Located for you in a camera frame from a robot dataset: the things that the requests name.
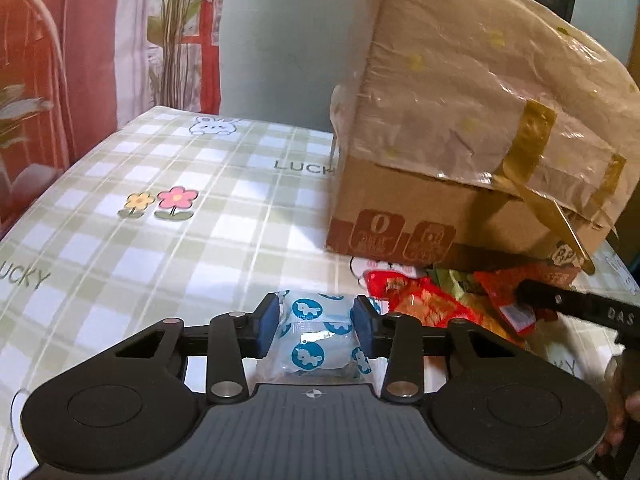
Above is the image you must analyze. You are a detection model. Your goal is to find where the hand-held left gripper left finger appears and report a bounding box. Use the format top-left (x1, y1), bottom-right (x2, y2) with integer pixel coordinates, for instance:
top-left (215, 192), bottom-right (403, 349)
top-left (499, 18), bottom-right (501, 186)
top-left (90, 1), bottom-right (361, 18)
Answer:
top-left (114, 292), bottom-right (281, 405)

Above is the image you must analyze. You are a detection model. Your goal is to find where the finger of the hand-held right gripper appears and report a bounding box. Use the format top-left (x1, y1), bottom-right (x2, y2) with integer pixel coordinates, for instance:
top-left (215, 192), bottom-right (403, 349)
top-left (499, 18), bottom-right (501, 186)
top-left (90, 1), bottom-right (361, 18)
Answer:
top-left (514, 279), bottom-right (601, 325)

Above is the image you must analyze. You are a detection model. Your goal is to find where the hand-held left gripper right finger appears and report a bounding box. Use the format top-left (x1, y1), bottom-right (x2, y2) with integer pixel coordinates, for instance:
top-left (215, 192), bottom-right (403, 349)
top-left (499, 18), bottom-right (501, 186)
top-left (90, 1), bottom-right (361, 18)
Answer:
top-left (351, 295), bottom-right (545, 405)

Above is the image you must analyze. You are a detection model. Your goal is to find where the white blue-print packet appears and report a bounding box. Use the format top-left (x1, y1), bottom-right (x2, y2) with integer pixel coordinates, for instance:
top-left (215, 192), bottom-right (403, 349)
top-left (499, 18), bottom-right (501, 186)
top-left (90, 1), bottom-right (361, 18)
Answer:
top-left (257, 289), bottom-right (374, 384)

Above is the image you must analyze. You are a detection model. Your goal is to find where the red white-label snack packet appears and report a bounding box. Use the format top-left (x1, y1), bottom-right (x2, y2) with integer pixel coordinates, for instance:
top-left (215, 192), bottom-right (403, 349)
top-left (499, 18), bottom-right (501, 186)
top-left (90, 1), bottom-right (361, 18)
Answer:
top-left (472, 262), bottom-right (581, 337)

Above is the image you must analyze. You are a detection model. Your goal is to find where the person's right hand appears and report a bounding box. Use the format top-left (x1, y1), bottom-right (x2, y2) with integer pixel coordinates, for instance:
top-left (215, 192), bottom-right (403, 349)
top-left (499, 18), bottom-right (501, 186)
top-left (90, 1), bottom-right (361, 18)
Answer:
top-left (602, 355), bottom-right (633, 457)

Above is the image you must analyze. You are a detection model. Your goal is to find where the red orange snack packet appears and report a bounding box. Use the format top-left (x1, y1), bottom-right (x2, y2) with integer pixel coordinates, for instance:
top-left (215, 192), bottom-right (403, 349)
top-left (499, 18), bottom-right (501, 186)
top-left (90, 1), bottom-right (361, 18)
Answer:
top-left (362, 266), bottom-right (523, 348)

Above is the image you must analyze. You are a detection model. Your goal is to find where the green snack packet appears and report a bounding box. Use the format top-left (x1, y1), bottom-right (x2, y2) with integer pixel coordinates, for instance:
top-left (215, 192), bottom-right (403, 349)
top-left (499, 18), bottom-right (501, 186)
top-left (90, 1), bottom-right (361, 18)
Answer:
top-left (432, 267), bottom-right (497, 307)

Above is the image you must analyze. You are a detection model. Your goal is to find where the checked tablecloth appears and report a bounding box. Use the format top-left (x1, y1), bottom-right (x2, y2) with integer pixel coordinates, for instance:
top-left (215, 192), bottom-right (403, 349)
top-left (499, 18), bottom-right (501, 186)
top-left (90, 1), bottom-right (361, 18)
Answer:
top-left (0, 106), bottom-right (640, 463)

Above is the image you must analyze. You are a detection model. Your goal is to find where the taped cardboard box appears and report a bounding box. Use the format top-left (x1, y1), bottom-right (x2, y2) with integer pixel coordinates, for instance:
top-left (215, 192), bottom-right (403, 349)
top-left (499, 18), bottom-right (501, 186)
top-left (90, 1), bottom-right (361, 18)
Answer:
top-left (325, 0), bottom-right (629, 275)

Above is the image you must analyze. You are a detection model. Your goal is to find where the printed backdrop cloth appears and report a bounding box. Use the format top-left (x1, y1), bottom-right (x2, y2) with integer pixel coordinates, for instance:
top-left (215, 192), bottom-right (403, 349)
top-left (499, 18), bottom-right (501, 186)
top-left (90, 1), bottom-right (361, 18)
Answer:
top-left (0, 0), bottom-right (227, 235)

